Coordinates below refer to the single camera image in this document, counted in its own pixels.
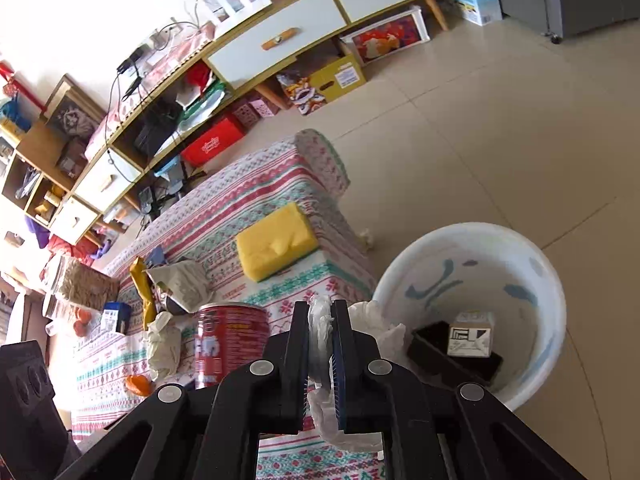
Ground orange peel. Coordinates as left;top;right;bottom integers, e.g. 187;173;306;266
125;374;153;396

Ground clear jar with contents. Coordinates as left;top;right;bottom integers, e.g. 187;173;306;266
52;255;121;311

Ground white wooden tv cabinet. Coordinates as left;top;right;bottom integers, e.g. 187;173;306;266
47;0;461;246

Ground patterned red green tablecloth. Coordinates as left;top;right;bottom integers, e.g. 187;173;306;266
70;129;388;480

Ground yellow snack wrapper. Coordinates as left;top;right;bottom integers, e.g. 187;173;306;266
129;257;160;331

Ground red tin can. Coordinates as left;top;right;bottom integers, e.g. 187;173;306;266
192;302;271;391

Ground yellow cardboard box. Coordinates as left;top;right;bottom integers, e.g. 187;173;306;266
305;55;368;103

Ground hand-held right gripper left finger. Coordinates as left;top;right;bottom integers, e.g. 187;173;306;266
55;301;311;480

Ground white slatted frame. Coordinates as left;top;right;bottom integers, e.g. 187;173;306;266
212;0;273;26

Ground small white carton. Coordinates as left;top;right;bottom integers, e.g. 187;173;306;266
446;310;496;359

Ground yellow sponge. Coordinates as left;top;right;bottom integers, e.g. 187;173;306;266
235;202;321;283

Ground red cloth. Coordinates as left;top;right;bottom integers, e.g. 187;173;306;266
187;64;216;92

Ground white plastic basin blue pattern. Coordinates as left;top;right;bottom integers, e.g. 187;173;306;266
372;224;568;411

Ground black box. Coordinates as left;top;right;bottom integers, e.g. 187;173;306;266
406;320;503;388

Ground white paper bag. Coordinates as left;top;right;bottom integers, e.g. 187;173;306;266
145;259;213;316

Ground white plastic wrapper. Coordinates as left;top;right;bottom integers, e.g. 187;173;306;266
306;294;407;455

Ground lion print bag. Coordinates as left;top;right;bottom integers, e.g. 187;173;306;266
276;71;326;113

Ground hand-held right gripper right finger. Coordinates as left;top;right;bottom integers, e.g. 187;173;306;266
331;299;587;480

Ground black device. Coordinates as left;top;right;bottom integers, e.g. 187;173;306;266
132;97;183;157

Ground framed red picture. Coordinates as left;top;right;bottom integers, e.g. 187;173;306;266
340;6;431;63

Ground black cable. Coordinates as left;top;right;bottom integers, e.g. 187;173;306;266
107;20;201;111

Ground red gift box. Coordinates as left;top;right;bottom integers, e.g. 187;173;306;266
180;115;246;168

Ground white blue carton box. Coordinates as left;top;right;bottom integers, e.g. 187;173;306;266
452;0;503;27

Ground wooden shelf cabinet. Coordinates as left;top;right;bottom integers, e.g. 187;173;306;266
0;74;108;231

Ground green white plastic bag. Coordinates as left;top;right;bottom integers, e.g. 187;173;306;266
177;82;233;131

